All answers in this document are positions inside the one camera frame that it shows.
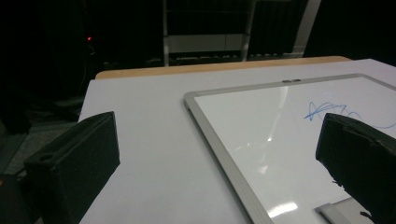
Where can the white metal stand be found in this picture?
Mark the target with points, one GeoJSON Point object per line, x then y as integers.
{"type": "Point", "coordinates": [202, 43]}

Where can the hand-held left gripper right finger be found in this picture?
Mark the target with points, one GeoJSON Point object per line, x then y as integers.
{"type": "Point", "coordinates": [361, 155]}

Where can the silver framed whiteboard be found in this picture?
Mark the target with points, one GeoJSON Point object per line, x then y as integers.
{"type": "Point", "coordinates": [267, 130]}

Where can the white table sheet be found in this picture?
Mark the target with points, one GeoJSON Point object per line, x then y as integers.
{"type": "Point", "coordinates": [143, 124]}

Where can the white slanted metal bar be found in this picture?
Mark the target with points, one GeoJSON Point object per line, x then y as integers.
{"type": "Point", "coordinates": [306, 28]}

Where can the dark device with red light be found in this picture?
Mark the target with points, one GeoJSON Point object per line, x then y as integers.
{"type": "Point", "coordinates": [89, 39]}

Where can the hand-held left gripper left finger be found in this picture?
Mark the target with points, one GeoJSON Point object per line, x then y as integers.
{"type": "Point", "coordinates": [74, 161]}

